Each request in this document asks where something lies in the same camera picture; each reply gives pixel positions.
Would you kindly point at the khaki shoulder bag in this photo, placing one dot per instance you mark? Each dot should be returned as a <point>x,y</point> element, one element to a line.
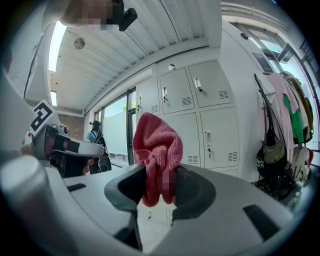
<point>273,152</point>

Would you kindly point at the white cartoon print shirt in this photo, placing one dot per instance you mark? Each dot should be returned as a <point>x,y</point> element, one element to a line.
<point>15,112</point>

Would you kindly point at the black key bunch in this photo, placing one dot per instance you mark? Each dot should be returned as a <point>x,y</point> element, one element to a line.
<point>138,107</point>
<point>149,215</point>
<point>209,153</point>
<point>165,99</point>
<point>201,90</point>

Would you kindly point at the pink microfibre cloth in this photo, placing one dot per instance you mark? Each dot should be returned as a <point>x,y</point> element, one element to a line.
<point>155,140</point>

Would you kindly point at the grey metal lockers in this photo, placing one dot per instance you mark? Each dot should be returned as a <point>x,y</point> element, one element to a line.
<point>220,125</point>

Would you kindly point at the green garment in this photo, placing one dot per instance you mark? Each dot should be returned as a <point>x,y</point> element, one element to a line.
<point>296,125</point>

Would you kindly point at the black printed bag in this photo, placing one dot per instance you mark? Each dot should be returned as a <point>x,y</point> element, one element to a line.
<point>261,162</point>

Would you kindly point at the small white dome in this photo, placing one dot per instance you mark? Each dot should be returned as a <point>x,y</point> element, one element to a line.
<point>172,67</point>

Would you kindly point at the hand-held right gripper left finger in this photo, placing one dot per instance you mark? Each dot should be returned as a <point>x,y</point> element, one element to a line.
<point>100,200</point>

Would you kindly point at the black head camera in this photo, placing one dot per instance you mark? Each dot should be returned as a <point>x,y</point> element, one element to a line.
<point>128,17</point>

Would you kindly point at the frosted glass window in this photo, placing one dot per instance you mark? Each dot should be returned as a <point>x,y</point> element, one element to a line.
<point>115,130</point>

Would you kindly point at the person's head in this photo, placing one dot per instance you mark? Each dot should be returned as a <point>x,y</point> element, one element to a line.
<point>82,12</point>

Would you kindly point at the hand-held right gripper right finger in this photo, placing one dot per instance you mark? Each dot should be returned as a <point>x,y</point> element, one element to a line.
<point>225,212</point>

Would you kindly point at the dark framed glass window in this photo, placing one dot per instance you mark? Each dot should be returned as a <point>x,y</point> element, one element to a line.
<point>295,65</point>

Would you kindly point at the small black wall sensor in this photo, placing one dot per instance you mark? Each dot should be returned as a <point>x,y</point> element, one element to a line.
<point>244,35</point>

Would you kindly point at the pink garment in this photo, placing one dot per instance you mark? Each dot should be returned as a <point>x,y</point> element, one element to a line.
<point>280,105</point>

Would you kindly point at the round ceiling vent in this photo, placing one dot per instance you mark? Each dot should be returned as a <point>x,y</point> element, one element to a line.
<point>79,43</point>

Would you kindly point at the mustard garment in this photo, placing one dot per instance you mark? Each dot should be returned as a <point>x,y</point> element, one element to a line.
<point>308,112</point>

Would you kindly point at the long ceiling light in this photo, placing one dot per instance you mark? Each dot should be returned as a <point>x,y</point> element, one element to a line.
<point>53,98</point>
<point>56,45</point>

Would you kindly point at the white cloth bag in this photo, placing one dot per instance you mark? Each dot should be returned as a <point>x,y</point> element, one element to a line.
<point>301,160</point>

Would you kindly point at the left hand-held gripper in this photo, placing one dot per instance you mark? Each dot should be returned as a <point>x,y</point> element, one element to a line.
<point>41,116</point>

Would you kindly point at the black wall sign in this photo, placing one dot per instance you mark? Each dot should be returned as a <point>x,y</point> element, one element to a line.
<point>262,61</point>

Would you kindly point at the person's left hand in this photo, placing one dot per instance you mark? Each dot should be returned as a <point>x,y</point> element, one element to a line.
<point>89,163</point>

